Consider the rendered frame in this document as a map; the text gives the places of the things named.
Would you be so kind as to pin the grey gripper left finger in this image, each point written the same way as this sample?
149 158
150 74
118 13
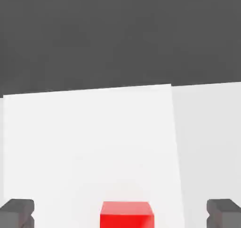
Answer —
16 213

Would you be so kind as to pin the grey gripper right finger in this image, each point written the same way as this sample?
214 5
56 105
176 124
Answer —
224 214

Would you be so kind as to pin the small red cube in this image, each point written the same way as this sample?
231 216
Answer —
126 215

